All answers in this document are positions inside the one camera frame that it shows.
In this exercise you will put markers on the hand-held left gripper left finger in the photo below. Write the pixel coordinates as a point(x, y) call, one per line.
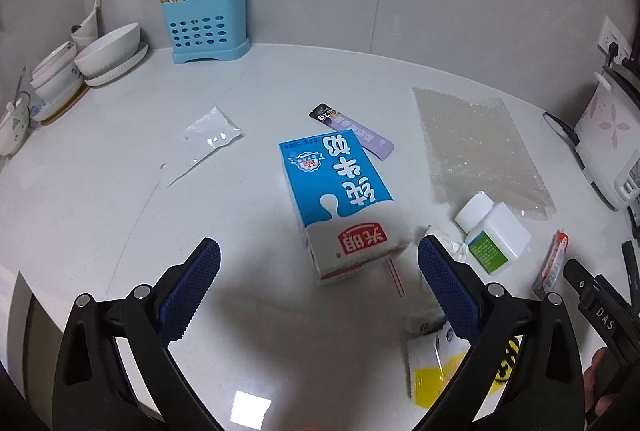
point(192, 283)

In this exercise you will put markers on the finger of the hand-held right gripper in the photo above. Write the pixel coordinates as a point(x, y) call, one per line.
point(632, 266)
point(582, 283)

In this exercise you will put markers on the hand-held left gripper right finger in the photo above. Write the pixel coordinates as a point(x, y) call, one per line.
point(447, 291)

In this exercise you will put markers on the red white tube wrapper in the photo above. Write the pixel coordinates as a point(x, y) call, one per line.
point(552, 258)

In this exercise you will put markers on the white green-label pill bottle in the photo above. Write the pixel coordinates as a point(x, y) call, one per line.
point(500, 231)

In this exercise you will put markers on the yellow white packet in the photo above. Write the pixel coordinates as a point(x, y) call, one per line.
point(430, 376)

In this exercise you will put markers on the bubble wrap sheet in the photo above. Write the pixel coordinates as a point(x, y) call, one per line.
point(475, 146)

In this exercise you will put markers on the blue white milk carton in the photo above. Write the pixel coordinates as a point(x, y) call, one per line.
point(335, 191)

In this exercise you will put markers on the purple sachet packet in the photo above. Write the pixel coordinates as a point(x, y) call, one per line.
point(350, 127)

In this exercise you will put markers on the person's right hand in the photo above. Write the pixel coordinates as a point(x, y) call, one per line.
point(592, 376)

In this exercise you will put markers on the white paper wrapper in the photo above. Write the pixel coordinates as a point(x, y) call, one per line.
point(425, 318)

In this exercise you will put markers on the crumpled white tissue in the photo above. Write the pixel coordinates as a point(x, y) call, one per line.
point(457, 251)

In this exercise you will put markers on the red striped straw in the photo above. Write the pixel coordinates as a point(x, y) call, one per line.
point(395, 276)

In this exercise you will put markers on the yellow black printed packet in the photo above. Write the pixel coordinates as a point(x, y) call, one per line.
point(505, 361)

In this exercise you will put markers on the white pink-flower rice cooker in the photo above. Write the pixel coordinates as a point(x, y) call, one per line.
point(610, 126)

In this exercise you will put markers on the clear plastic bag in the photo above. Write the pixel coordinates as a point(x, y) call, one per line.
point(210, 133)

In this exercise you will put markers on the wooden coaster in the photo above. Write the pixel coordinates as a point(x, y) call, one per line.
point(67, 111)

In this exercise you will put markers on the white ribbed plate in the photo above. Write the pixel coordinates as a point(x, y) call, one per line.
point(125, 68)

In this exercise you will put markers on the white blue patterned plate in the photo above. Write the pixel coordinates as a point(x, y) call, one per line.
point(50, 108)

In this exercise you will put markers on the large white bowl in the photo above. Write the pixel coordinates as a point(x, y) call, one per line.
point(107, 51)

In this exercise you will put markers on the blue utensil holder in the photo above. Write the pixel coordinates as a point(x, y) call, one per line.
point(200, 26)

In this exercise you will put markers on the stack of white bowls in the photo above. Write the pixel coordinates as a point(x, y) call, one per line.
point(50, 63)

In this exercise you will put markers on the white ladle spoon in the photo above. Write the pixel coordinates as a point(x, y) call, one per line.
point(90, 23)

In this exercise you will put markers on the white wall socket with plug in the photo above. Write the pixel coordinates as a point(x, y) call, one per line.
point(615, 36)

